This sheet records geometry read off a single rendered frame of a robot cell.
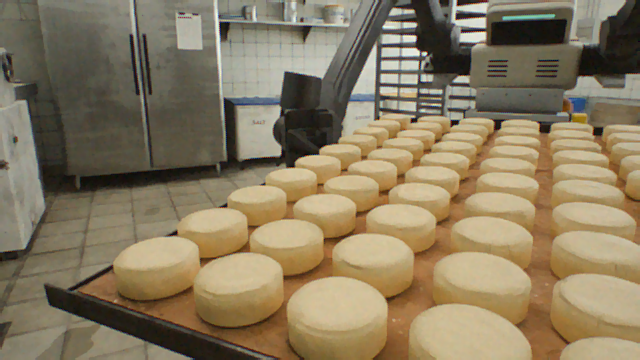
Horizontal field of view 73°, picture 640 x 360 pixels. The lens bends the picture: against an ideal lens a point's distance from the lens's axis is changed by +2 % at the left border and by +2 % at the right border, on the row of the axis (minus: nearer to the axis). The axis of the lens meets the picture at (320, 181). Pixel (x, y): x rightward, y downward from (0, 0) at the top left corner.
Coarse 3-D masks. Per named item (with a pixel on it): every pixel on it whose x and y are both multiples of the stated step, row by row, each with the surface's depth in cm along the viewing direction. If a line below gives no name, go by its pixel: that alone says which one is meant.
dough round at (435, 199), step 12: (396, 192) 36; (408, 192) 36; (420, 192) 36; (432, 192) 36; (444, 192) 36; (408, 204) 34; (420, 204) 34; (432, 204) 34; (444, 204) 34; (444, 216) 35
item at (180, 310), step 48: (384, 192) 42; (624, 192) 40; (336, 240) 32; (96, 288) 27; (192, 288) 27; (288, 288) 26; (432, 288) 26; (240, 336) 22; (288, 336) 22; (528, 336) 22
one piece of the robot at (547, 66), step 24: (480, 48) 122; (504, 48) 119; (528, 48) 117; (552, 48) 114; (576, 48) 112; (480, 72) 124; (504, 72) 121; (528, 72) 119; (552, 72) 116; (576, 72) 115; (504, 120) 125
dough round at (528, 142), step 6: (498, 138) 54; (504, 138) 53; (510, 138) 53; (516, 138) 53; (522, 138) 53; (528, 138) 53; (498, 144) 52; (504, 144) 51; (510, 144) 51; (516, 144) 51; (522, 144) 51; (528, 144) 51; (534, 144) 51
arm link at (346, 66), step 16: (368, 0) 82; (384, 0) 82; (368, 16) 81; (384, 16) 84; (352, 32) 80; (368, 32) 80; (352, 48) 79; (368, 48) 82; (336, 64) 79; (352, 64) 78; (336, 80) 77; (352, 80) 80; (336, 96) 76; (336, 112) 76
